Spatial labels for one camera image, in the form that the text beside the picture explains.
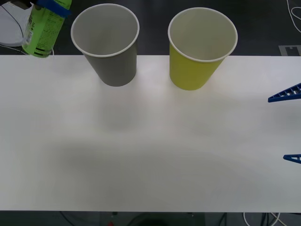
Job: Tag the yellow-green plastic bin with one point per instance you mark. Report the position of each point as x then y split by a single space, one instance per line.
188 73

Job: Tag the grey plastic bin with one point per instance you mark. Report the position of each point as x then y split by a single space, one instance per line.
117 70

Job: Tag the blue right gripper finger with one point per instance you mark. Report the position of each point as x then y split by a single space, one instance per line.
296 159
294 90

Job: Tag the white round disc base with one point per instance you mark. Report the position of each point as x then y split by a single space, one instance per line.
9 26

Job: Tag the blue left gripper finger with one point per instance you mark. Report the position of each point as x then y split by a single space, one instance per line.
56 7

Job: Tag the green plastic bottle black cap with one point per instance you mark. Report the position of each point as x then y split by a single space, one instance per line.
44 33

